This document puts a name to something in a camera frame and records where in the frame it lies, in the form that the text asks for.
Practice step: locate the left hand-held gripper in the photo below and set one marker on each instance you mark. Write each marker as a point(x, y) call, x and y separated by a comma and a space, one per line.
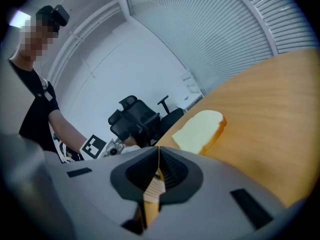
point(93, 147)

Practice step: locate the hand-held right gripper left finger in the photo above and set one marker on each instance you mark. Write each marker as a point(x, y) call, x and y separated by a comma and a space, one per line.
point(100, 184)

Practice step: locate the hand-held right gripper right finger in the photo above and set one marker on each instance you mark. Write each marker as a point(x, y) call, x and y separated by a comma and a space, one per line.
point(215, 184)

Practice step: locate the person's left forearm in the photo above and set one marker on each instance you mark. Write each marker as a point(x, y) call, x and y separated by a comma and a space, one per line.
point(65, 130)

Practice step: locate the black mesh office chair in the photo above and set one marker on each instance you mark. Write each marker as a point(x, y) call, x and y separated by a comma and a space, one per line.
point(136, 120)
point(171, 119)

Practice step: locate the slice of white bread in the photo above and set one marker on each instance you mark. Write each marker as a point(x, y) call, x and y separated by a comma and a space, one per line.
point(200, 130)

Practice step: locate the white desk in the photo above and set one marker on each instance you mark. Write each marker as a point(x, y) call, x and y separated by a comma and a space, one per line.
point(192, 94)

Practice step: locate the person's torso in black shirt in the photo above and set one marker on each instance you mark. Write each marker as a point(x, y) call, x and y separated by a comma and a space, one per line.
point(37, 109)

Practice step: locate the white window blind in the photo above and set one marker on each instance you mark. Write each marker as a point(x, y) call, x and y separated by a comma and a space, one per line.
point(280, 14)
point(200, 34)

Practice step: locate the person's head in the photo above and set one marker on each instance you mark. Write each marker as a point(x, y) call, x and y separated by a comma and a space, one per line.
point(35, 41)

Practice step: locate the ceiling light panel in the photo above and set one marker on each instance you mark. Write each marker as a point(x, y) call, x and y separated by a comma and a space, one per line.
point(19, 19)

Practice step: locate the white wall conduit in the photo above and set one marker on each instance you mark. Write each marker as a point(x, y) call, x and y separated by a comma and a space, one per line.
point(82, 34)

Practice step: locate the black head-mounted camera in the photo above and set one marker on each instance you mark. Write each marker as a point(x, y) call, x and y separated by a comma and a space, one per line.
point(61, 15)

